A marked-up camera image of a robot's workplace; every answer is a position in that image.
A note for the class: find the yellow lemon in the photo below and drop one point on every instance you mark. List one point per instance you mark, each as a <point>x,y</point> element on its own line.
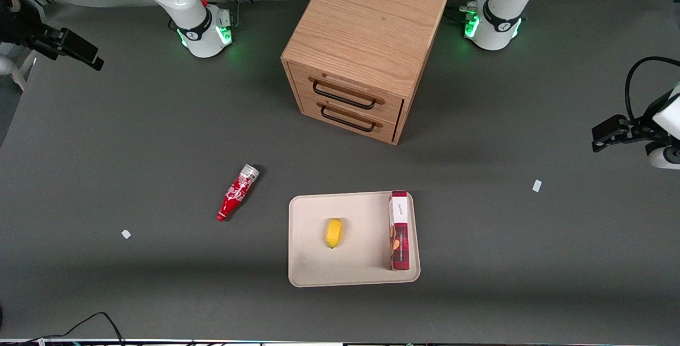
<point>334,233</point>

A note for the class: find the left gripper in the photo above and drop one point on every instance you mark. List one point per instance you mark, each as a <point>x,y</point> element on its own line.
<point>641,126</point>

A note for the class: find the red coke bottle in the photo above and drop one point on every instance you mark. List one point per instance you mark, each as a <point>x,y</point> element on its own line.
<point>236,193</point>

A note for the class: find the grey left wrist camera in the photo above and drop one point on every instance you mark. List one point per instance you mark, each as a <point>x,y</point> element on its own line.
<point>664,159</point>

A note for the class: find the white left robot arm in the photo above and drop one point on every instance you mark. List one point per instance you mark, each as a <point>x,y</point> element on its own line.
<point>502,16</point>

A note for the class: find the grey chair with white frame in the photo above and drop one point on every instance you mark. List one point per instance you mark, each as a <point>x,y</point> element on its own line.
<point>16,77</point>

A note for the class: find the wooden drawer front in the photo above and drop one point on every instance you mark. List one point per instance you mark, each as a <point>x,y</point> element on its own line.
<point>393,108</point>
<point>385,131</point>

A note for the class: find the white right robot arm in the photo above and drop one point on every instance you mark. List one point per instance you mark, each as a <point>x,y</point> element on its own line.
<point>180,0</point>

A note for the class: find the beige plastic tray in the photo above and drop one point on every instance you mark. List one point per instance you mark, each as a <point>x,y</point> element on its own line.
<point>361,261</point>

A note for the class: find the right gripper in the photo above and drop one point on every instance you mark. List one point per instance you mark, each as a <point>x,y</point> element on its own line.
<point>22,31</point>

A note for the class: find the red cookie box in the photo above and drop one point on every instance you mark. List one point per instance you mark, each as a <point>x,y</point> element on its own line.
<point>399,239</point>

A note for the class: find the wooden drawer cabinet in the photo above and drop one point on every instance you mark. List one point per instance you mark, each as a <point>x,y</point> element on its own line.
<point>366,22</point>

